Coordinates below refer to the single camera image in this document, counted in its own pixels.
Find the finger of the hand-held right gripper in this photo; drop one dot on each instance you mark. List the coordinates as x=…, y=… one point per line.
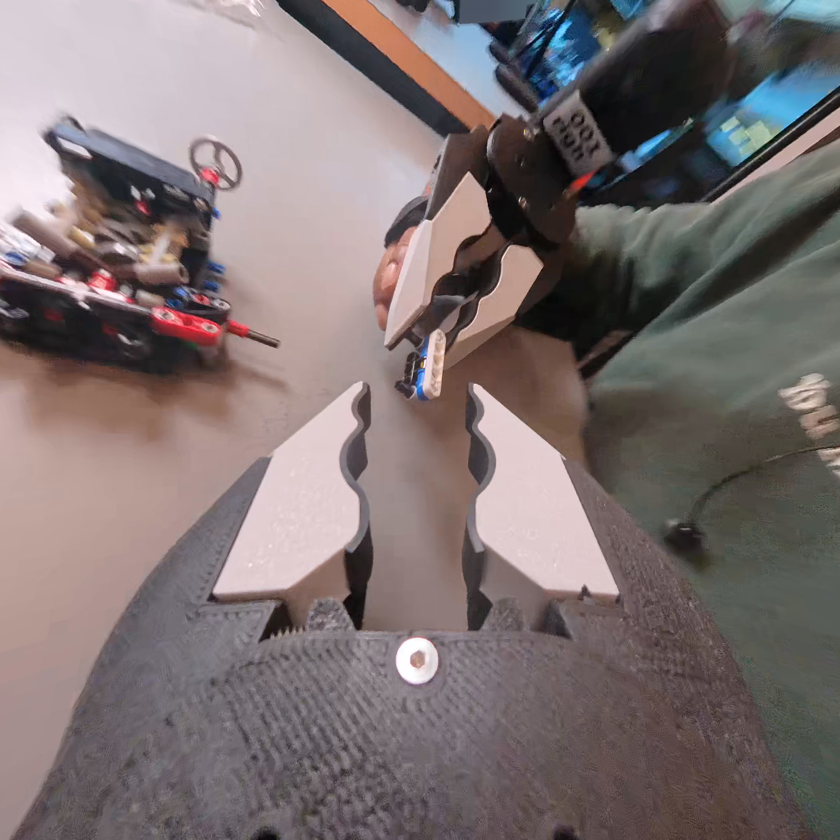
x=439, y=249
x=512, y=289

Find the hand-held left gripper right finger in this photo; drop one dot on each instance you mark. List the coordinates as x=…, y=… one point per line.
x=544, y=525

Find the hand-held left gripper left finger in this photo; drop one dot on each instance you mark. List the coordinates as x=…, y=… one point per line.
x=295, y=518

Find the blue lego pin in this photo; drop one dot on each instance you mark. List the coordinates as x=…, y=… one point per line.
x=428, y=344
x=412, y=387

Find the white four-hole lego beam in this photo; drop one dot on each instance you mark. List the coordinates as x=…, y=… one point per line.
x=435, y=367

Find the black lego cross connector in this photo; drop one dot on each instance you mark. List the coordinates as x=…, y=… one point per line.
x=408, y=367

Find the partly built lego car chassis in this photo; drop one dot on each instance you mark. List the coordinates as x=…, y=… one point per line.
x=131, y=262

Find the person's right hand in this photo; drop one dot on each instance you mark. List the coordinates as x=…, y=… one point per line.
x=390, y=282

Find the wooden edged desk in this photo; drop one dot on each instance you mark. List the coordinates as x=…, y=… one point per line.
x=407, y=59

